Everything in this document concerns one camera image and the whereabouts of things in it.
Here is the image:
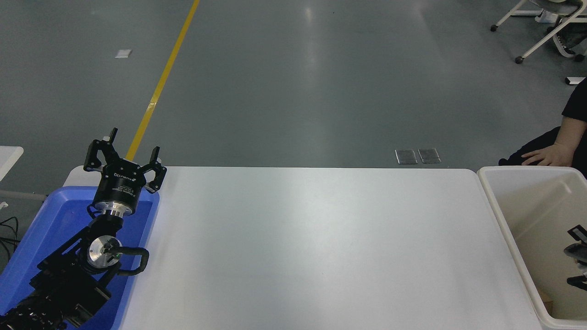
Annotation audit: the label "blue plastic tray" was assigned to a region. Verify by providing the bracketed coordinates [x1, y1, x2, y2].
[0, 186, 161, 330]

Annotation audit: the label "grey metal bar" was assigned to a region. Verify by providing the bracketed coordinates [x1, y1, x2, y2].
[0, 189, 48, 203]

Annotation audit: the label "small white side table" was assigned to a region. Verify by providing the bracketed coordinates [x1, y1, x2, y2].
[0, 146, 24, 182]

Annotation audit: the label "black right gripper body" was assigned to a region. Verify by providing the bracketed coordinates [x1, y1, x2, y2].
[563, 242, 587, 267]

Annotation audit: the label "white wheeled chair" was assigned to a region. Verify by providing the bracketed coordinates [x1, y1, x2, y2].
[489, 0, 587, 64]

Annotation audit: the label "black cables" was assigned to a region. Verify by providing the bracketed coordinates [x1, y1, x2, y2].
[0, 216, 20, 258]

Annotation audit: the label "large pale plastic bin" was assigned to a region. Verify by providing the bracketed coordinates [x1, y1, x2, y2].
[477, 166, 587, 330]

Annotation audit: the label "person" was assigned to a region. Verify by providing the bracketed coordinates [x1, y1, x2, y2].
[498, 77, 587, 180]
[534, 0, 587, 61]

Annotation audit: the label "person's hand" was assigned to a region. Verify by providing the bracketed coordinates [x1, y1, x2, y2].
[521, 143, 575, 167]

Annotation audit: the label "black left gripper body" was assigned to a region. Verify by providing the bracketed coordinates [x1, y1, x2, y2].
[93, 160, 147, 213]

